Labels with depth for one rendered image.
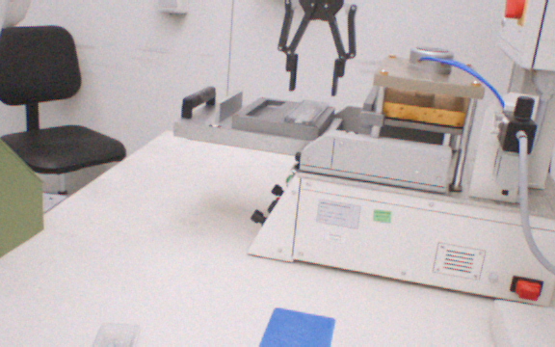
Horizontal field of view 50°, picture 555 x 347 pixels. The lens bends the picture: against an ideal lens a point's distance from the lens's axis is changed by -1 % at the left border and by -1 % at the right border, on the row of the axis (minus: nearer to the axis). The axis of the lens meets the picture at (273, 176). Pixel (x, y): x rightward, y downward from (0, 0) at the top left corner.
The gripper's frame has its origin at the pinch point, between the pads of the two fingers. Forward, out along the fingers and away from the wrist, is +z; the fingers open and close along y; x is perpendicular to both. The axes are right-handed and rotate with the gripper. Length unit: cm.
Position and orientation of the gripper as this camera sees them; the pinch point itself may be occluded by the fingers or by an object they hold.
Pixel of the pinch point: (314, 78)
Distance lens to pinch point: 118.4
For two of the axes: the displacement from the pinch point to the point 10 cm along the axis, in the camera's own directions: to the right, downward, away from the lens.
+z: -0.7, 9.4, 3.2
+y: -9.7, -1.4, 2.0
